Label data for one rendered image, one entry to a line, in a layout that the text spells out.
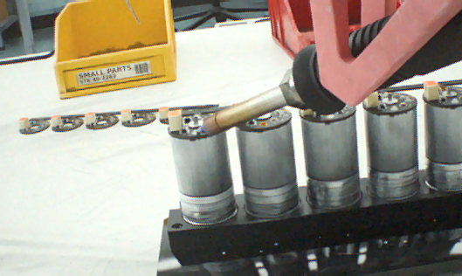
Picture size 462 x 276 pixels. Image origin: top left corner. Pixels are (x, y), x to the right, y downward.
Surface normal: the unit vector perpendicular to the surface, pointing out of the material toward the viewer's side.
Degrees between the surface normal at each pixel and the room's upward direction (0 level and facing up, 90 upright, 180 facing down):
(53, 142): 0
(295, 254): 0
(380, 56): 99
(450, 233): 0
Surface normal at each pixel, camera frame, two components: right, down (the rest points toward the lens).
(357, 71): -0.72, 0.47
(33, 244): -0.12, -0.92
